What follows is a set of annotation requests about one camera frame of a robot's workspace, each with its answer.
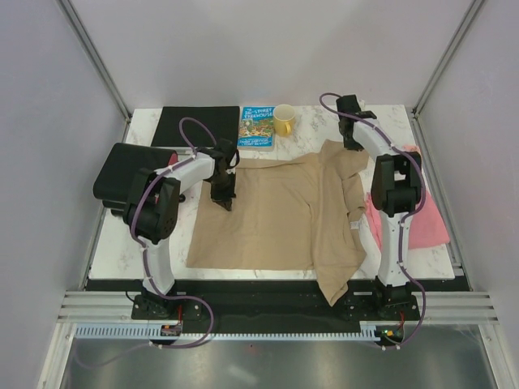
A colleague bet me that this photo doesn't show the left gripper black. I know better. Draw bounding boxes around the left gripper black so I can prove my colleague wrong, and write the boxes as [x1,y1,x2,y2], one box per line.
[208,171,237,212]

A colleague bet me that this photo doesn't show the beige t shirt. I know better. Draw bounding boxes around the beige t shirt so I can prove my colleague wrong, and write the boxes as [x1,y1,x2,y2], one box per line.
[187,140,369,306]

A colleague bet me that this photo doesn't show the black pink drawer unit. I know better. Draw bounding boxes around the black pink drawer unit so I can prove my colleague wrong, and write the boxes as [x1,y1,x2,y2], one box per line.
[92,143,178,216]

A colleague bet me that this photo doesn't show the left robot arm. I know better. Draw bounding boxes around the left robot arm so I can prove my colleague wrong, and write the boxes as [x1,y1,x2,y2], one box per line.
[122,139,240,318]

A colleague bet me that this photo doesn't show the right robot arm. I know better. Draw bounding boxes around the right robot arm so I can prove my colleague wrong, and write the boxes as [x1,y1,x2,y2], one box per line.
[336,95,425,288]

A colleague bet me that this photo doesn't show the yellow mug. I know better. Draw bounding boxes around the yellow mug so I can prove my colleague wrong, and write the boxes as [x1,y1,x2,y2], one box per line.
[272,105,295,137]

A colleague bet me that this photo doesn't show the pink cube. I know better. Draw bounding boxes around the pink cube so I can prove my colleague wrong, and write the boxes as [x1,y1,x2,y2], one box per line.
[402,145,421,157]

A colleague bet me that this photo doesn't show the black notebook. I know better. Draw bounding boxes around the black notebook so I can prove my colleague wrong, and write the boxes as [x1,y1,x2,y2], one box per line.
[149,105,241,148]

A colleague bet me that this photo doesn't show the blue treehouse book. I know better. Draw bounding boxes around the blue treehouse book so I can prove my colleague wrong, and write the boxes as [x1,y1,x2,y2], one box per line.
[238,106,275,152]

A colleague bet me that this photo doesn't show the pink folded t shirt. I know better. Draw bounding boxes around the pink folded t shirt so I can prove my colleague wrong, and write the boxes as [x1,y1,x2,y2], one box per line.
[366,190,450,250]

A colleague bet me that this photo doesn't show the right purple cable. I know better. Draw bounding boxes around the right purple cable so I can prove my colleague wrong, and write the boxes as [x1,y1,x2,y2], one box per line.
[319,92,427,352]

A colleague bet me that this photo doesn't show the purple cable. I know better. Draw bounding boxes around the purple cable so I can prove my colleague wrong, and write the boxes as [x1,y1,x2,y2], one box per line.
[75,117,216,370]
[319,92,427,352]

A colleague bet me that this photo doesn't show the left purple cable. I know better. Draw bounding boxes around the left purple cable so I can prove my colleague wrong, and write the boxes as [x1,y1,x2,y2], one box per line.
[75,117,216,370]

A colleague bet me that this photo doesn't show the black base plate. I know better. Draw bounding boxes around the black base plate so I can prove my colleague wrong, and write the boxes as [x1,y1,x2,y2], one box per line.
[131,280,420,334]

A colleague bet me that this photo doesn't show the right aluminium frame post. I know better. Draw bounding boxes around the right aluminium frame post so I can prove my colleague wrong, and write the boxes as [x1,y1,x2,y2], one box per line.
[410,0,487,119]

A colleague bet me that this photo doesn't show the aluminium frame post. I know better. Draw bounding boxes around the aluminium frame post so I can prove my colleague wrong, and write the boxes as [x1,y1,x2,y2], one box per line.
[56,0,131,122]
[410,0,487,119]

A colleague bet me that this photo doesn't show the aluminium front rail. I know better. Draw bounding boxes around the aluminium front rail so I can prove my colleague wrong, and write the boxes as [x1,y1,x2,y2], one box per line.
[58,292,498,324]

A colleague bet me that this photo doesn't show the white cable duct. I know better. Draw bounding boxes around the white cable duct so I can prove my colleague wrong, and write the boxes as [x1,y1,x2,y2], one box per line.
[75,323,382,342]

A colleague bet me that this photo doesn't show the left aluminium frame post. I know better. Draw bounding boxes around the left aluminium frame post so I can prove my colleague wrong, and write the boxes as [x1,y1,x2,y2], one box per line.
[56,0,131,122]

